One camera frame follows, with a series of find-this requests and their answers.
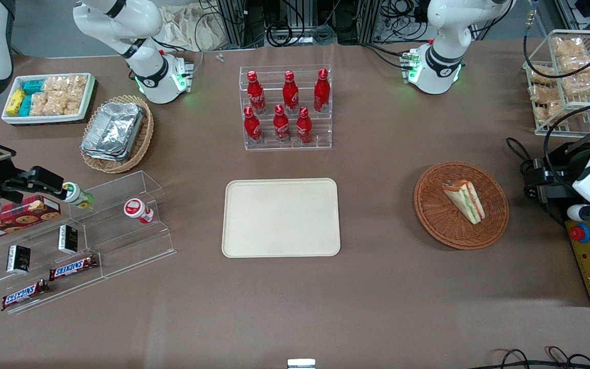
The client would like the stack of foil trays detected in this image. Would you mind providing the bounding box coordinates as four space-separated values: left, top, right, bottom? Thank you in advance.
81 101 145 162

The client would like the white rectangular snack bin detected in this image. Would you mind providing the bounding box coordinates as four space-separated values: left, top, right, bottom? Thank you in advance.
2 73 96 126

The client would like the red cola bottle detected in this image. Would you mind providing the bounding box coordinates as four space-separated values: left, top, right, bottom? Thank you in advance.
246 71 267 114
244 107 263 144
282 71 300 114
296 107 313 145
314 68 331 113
273 105 291 144

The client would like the green cap yogurt bottle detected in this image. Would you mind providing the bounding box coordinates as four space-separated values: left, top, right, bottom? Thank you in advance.
62 182 94 210

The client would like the fried snack bag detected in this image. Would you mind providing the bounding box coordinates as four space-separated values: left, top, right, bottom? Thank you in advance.
554 37 586 57
530 67 558 86
559 54 590 98
529 86 564 124

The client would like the clear acrylic bottle rack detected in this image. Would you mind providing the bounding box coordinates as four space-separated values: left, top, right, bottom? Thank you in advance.
239 64 333 151

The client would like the aluminium frame with cables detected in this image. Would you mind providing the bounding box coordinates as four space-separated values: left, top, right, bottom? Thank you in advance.
218 0 429 49

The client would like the brown round wicker basket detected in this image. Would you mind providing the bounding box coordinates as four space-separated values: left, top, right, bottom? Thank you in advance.
414 162 510 251

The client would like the yellow snack packet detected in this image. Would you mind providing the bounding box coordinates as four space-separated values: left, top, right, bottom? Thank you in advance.
7 90 27 116

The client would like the black floor cable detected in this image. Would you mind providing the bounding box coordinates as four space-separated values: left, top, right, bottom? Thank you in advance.
490 346 590 369

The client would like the red emergency stop button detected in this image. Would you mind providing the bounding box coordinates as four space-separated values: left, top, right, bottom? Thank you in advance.
569 223 590 244

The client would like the beige plastic serving tray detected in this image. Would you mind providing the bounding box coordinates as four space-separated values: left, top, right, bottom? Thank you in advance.
222 178 341 258

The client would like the white wire rack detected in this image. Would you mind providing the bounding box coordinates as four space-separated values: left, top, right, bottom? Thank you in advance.
523 29 590 137

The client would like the black power cable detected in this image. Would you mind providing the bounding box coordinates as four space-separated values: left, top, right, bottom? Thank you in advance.
506 137 537 177

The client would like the tan oval wicker basket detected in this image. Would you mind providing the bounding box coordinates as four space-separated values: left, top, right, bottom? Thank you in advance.
80 95 155 174

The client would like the red cap yogurt bottle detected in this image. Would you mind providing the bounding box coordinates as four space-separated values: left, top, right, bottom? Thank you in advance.
123 198 155 224

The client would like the grey metal machine bracket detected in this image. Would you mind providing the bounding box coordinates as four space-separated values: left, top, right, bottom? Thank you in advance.
533 158 553 198

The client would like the red tartan cookie box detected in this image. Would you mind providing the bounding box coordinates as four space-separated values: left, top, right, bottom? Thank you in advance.
0 196 62 244

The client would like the beige cloth bag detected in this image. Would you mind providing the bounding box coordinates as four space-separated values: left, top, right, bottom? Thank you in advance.
159 4 219 52

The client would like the triangular sandwich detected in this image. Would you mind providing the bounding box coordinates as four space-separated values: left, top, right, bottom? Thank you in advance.
442 179 486 225

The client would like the snickers chocolate bar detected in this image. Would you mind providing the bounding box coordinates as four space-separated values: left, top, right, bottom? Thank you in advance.
49 255 99 281
2 279 51 312

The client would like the small black box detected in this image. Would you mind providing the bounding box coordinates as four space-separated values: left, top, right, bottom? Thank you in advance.
7 245 32 274
58 224 79 255

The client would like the clear acrylic stepped shelf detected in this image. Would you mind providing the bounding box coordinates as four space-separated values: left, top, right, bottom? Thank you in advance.
0 171 177 314

